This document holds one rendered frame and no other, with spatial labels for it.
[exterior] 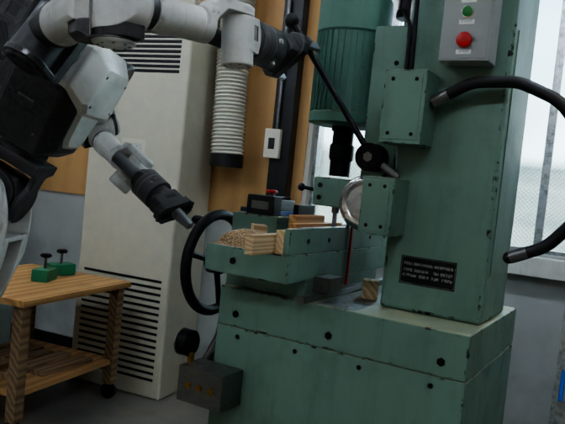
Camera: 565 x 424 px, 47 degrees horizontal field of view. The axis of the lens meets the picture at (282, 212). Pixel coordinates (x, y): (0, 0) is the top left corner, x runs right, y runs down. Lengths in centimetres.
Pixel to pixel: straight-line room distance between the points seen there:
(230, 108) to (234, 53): 167
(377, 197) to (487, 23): 40
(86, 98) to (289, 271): 60
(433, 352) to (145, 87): 211
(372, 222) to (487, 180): 24
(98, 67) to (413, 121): 70
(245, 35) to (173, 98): 168
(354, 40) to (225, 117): 148
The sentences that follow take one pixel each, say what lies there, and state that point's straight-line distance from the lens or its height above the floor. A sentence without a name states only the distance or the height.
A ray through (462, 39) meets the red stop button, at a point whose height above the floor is 136.
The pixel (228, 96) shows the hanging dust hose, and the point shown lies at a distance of 298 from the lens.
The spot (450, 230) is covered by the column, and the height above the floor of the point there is 98.
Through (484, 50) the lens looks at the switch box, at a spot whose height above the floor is 134.
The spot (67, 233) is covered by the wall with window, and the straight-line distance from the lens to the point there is 372.
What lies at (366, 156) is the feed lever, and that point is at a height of 112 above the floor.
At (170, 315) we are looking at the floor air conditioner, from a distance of 304.
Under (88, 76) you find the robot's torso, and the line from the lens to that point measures 154.
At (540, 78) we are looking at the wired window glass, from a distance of 288.
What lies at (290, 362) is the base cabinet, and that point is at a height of 66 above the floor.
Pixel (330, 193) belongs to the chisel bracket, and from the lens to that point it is 158.
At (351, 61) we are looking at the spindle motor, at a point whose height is 134.
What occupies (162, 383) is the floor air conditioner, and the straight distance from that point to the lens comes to 311.
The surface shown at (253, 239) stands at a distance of 128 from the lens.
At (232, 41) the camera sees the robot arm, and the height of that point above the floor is 131.
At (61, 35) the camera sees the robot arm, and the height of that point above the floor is 128.
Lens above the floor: 106
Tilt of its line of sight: 3 degrees down
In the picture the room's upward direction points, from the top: 6 degrees clockwise
